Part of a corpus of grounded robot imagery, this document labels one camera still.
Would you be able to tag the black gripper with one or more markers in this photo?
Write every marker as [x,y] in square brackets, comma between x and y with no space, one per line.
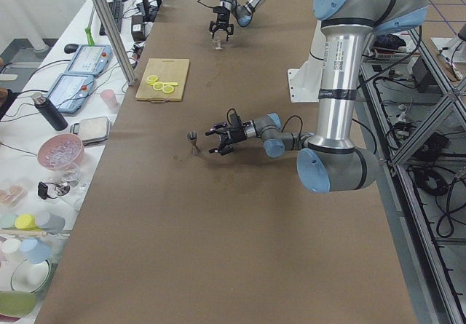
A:
[236,135]
[220,16]

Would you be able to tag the clear glass shaker cup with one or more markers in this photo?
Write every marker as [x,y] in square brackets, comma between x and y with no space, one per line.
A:
[217,44]

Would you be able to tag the steel measuring jigger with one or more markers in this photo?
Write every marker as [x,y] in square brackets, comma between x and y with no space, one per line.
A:
[192,137]

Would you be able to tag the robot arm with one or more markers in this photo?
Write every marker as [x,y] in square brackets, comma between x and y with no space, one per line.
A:
[243,13]
[327,159]

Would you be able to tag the pink plastic cup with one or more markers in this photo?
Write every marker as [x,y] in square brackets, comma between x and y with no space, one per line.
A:
[109,98]

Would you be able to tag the grey plastic cup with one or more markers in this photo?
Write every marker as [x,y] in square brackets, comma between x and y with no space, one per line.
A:
[50,222]

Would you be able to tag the yellow plastic cup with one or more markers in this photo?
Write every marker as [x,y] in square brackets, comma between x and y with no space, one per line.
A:
[26,222]

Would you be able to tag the blue plastic cup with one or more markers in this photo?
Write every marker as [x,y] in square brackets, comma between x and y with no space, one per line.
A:
[35,250]

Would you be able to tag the mint green plastic cup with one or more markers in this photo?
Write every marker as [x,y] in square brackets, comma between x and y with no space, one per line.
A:
[7,220]

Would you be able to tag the white plastic cup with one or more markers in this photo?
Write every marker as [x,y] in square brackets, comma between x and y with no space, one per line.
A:
[11,250]

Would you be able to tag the bamboo cutting board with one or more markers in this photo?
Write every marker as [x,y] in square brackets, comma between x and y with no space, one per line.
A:
[168,70]

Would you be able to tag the lemon slice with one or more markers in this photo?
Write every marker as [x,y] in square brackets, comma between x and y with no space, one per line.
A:
[168,89]
[158,86]
[151,79]

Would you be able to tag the black power adapter box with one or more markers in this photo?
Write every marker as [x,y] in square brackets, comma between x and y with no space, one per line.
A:
[138,28]

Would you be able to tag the black keyboard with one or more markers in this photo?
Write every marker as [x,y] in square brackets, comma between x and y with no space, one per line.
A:
[116,9]

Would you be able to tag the grey kitchen scale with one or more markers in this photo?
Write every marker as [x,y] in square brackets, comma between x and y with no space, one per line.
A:
[92,131]

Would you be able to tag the blue teach pendant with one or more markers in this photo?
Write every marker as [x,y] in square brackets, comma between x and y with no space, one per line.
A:
[70,91]
[90,59]

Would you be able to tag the black computer mouse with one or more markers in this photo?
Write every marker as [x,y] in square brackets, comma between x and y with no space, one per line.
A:
[70,48]

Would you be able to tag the wine glass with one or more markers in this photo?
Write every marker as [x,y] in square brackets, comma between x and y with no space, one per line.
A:
[68,178]

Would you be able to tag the pink bowl with ice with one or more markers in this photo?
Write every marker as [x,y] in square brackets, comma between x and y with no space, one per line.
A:
[61,151]

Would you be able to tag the black water bottle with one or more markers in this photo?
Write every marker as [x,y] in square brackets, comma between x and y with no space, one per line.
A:
[48,110]

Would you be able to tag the white plate green rim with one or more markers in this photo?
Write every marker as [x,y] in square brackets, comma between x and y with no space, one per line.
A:
[31,278]

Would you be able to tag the green bowl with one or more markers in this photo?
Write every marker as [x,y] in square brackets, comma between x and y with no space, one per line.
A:
[17,303]

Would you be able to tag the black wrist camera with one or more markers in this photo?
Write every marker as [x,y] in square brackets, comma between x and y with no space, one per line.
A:
[233,120]
[220,10]

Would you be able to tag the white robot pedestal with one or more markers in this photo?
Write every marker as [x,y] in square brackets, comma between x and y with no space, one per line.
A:
[321,75]

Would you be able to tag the aluminium frame post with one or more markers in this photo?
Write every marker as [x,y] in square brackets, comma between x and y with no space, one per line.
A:
[115,39]

